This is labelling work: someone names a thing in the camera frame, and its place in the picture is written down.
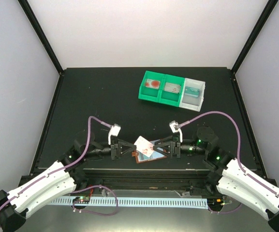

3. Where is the pink white numbered card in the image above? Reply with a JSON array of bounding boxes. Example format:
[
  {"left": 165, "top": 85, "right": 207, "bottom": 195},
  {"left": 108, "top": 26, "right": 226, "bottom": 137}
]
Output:
[{"left": 134, "top": 136, "right": 154, "bottom": 161}]

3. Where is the brown leather card holder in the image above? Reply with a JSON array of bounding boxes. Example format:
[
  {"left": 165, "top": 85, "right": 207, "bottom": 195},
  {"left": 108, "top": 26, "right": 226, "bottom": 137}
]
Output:
[{"left": 132, "top": 141, "right": 166, "bottom": 164}]

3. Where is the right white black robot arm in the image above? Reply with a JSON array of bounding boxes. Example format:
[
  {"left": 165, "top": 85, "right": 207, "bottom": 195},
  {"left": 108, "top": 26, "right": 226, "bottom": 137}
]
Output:
[{"left": 153, "top": 126, "right": 279, "bottom": 232}]

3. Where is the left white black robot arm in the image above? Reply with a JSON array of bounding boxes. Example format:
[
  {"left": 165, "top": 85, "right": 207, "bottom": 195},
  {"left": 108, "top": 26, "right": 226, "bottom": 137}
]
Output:
[{"left": 0, "top": 137, "right": 136, "bottom": 232}]

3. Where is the white card in middle bin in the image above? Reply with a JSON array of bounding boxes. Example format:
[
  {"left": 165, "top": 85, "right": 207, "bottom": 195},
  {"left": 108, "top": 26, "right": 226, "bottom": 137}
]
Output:
[{"left": 164, "top": 82, "right": 181, "bottom": 94}]

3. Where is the teal card in white bin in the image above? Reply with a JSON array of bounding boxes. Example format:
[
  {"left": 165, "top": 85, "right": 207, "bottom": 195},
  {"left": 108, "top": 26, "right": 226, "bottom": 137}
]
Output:
[{"left": 184, "top": 86, "right": 200, "bottom": 98}]

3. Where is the card with red circles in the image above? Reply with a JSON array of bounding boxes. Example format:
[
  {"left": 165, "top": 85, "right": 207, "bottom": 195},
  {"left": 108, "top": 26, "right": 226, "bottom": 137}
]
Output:
[{"left": 144, "top": 79, "right": 161, "bottom": 89}]

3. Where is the white plastic bin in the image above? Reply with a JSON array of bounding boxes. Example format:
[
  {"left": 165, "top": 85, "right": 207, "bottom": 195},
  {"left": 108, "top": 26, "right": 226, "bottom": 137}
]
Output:
[{"left": 179, "top": 78, "right": 206, "bottom": 112}]

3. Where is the middle green plastic bin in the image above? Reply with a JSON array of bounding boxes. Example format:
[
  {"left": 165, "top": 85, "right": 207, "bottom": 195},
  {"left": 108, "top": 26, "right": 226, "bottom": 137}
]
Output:
[{"left": 159, "top": 74, "right": 185, "bottom": 107}]

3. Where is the green plastic bin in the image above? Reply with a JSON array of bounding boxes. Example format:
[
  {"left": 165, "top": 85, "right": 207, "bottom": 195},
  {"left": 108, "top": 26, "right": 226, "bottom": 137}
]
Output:
[
  {"left": 159, "top": 74, "right": 185, "bottom": 107},
  {"left": 138, "top": 71, "right": 165, "bottom": 102}
]

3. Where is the left green plastic bin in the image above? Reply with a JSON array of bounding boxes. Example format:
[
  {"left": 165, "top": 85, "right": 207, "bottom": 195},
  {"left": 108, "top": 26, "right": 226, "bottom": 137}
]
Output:
[{"left": 138, "top": 71, "right": 165, "bottom": 102}]

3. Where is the left small circuit board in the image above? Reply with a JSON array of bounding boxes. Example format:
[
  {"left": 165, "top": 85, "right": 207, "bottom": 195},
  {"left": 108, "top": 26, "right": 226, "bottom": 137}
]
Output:
[{"left": 73, "top": 196, "right": 90, "bottom": 204}]

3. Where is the small circuit board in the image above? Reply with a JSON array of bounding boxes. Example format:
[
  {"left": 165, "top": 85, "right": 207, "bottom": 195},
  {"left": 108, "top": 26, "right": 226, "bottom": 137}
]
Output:
[
  {"left": 207, "top": 198, "right": 228, "bottom": 206},
  {"left": 73, "top": 196, "right": 90, "bottom": 204}
]

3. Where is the right small circuit board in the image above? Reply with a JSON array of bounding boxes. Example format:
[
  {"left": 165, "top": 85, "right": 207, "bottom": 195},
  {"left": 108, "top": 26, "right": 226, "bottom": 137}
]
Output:
[{"left": 207, "top": 198, "right": 228, "bottom": 206}]

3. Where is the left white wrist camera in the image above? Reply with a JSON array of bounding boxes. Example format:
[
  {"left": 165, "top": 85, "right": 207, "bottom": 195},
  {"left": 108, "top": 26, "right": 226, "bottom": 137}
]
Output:
[{"left": 108, "top": 124, "right": 121, "bottom": 145}]

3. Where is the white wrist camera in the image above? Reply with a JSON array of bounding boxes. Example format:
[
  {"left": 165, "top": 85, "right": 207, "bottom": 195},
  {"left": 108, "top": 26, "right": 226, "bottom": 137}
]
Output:
[
  {"left": 169, "top": 121, "right": 183, "bottom": 142},
  {"left": 108, "top": 124, "right": 121, "bottom": 145}
]

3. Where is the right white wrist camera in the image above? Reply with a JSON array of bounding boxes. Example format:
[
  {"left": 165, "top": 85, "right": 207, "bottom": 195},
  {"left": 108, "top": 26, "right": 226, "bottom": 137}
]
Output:
[{"left": 169, "top": 121, "right": 183, "bottom": 142}]

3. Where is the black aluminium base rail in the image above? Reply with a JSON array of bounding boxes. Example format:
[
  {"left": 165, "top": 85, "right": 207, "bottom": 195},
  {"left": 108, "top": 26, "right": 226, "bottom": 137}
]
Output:
[{"left": 70, "top": 168, "right": 219, "bottom": 195}]

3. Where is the white slotted cable duct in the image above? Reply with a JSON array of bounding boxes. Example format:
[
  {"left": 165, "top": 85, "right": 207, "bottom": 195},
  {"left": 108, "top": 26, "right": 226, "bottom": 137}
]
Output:
[{"left": 49, "top": 196, "right": 208, "bottom": 209}]

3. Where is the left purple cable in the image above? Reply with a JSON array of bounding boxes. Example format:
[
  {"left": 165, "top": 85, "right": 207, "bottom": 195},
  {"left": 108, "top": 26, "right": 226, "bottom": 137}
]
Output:
[{"left": 0, "top": 116, "right": 113, "bottom": 229}]

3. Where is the left black frame post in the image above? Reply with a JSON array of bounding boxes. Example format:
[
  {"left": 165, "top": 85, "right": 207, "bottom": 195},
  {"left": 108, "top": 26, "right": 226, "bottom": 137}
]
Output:
[{"left": 18, "top": 0, "right": 64, "bottom": 75}]

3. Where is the black frame post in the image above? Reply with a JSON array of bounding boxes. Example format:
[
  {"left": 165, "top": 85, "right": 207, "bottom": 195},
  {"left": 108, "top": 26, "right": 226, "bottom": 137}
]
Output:
[
  {"left": 18, "top": 0, "right": 64, "bottom": 75},
  {"left": 231, "top": 0, "right": 278, "bottom": 74}
]

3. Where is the right black frame post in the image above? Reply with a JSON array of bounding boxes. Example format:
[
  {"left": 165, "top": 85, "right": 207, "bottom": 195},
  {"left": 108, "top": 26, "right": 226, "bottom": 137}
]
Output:
[{"left": 231, "top": 0, "right": 278, "bottom": 74}]

